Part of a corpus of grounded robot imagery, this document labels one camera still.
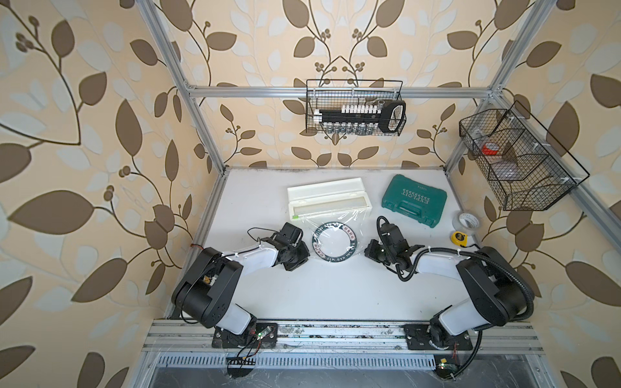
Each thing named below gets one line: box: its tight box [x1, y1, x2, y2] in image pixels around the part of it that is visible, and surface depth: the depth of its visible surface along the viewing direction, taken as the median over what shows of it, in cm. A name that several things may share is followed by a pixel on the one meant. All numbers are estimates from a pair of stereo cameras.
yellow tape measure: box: [450, 230, 469, 248], surface depth 96 cm
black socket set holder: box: [312, 100, 407, 134], surface depth 86 cm
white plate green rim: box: [312, 221, 358, 263], surface depth 97 cm
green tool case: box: [380, 173, 448, 228], surface depth 104 cm
